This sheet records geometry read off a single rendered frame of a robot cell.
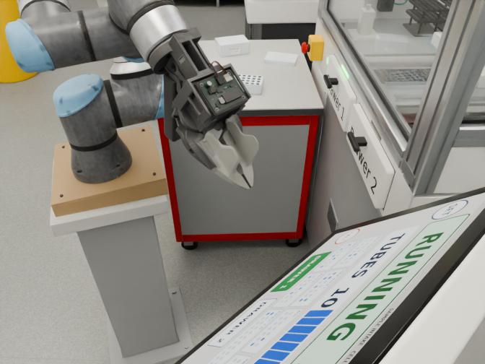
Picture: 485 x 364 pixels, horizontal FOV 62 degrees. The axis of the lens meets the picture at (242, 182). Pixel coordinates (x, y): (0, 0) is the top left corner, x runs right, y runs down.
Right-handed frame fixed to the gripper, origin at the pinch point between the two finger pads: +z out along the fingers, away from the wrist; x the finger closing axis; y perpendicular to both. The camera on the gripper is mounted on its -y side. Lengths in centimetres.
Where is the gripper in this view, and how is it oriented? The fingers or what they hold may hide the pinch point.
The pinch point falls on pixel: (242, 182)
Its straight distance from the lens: 56.4
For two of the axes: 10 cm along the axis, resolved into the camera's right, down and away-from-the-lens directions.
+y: 4.4, -2.8, -8.5
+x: 7.3, -4.4, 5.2
